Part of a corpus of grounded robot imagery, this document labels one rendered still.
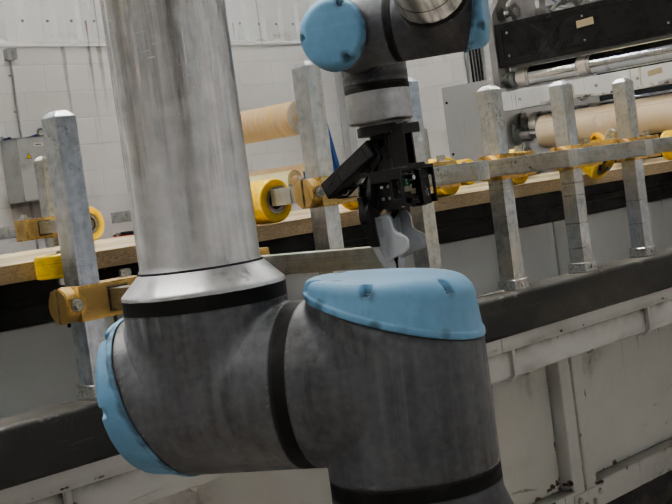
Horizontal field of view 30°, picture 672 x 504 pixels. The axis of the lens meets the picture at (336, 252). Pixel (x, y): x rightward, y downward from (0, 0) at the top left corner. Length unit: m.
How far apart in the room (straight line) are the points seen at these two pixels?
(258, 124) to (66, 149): 7.58
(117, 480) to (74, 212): 0.39
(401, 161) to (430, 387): 0.71
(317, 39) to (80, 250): 0.46
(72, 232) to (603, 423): 1.77
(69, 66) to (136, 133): 9.72
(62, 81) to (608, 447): 8.10
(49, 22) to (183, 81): 9.75
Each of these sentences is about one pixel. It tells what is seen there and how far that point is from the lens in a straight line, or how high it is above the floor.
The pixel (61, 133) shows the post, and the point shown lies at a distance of 1.78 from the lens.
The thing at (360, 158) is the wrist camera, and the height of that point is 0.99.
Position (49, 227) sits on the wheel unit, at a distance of 3.00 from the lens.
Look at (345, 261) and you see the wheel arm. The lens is 1.79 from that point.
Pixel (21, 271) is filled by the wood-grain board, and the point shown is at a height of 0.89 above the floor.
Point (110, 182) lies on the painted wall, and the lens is 10.91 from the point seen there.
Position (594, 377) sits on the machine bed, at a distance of 3.17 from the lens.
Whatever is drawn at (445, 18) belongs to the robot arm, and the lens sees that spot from 1.52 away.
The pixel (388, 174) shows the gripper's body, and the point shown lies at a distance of 1.69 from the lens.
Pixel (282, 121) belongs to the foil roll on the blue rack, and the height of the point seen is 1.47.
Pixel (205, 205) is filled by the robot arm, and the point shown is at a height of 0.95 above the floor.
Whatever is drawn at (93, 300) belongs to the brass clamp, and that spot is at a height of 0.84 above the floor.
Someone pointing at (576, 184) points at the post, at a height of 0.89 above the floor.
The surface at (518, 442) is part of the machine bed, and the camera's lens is 2.92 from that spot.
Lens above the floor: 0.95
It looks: 3 degrees down
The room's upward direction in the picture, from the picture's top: 8 degrees counter-clockwise
